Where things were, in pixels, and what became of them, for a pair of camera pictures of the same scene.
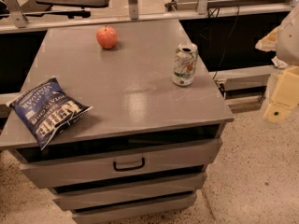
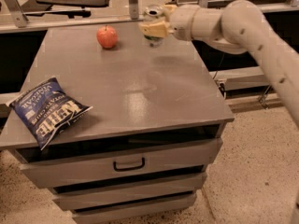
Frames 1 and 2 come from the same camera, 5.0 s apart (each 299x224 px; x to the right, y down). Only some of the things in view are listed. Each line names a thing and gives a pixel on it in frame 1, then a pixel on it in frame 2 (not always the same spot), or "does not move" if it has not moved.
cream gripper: x=289 y=38 to x=181 y=22
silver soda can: x=185 y=64 to x=153 y=13
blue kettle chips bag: x=45 y=109 does not move
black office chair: x=70 y=2 does not move
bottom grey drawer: x=83 y=217 does not move
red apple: x=106 y=36 does not move
